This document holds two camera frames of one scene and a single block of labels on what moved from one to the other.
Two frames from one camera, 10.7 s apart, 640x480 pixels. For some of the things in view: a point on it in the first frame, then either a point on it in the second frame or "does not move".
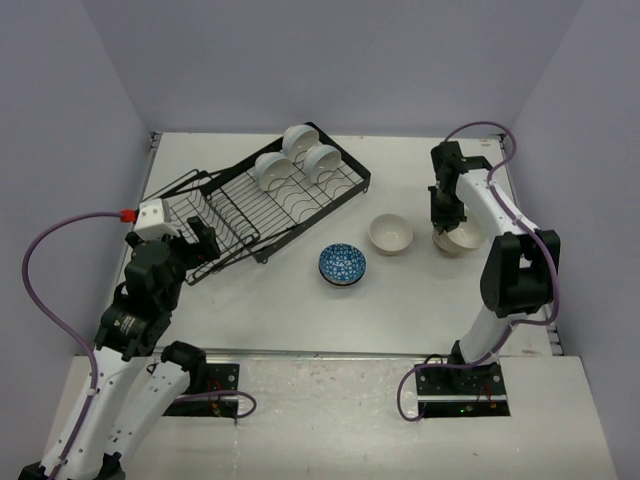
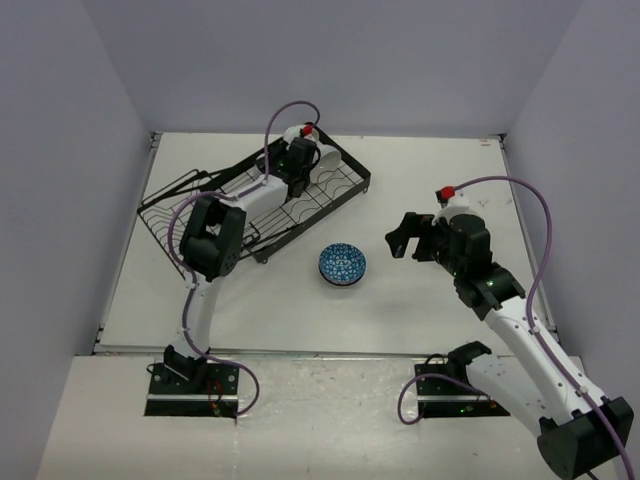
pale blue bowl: [298, 139] does not move
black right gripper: [442, 220] to [413, 225]
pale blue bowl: [321, 161] does not move
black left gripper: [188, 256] to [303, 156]
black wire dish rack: [243, 206] does not move
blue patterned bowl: [342, 265] does not move
